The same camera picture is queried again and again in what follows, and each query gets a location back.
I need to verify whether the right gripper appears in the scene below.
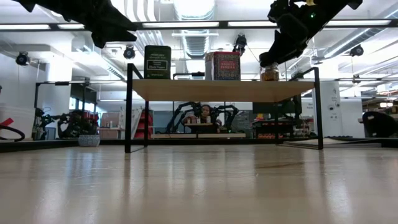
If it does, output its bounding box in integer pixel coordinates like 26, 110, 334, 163
259, 0, 331, 68

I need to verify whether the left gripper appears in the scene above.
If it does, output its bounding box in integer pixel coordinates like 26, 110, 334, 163
60, 0, 138, 49

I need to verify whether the dark green pepper tin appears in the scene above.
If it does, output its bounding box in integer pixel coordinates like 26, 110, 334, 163
143, 45, 172, 80

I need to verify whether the paprika tin red lid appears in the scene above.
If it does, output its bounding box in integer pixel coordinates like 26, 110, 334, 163
204, 51, 241, 82

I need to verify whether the person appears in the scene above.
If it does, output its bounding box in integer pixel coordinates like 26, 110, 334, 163
181, 104, 223, 134

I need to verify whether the red tool cabinet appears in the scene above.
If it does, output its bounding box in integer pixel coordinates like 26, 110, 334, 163
133, 108, 154, 139

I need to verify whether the black background robot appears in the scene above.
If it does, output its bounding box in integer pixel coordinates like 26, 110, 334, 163
57, 108, 100, 139

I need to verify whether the small round grey pot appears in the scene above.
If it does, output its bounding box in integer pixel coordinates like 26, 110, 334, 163
77, 134, 101, 147

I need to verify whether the black office chair base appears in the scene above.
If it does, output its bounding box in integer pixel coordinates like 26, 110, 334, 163
361, 111, 398, 139

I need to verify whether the light wooden background table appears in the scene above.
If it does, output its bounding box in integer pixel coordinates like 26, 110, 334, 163
150, 133, 246, 139

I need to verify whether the black ceiling-mounted camera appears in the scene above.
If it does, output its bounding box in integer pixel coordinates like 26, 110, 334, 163
349, 44, 365, 58
232, 33, 248, 54
123, 45, 137, 60
15, 51, 31, 67

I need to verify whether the silver ventilation duct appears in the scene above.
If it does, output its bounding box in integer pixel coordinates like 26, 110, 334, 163
172, 0, 217, 60

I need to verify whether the black aluminium table frame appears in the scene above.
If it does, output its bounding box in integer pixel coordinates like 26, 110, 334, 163
0, 136, 398, 153

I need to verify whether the black cable loop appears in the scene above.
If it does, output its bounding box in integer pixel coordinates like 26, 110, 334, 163
0, 124, 26, 142

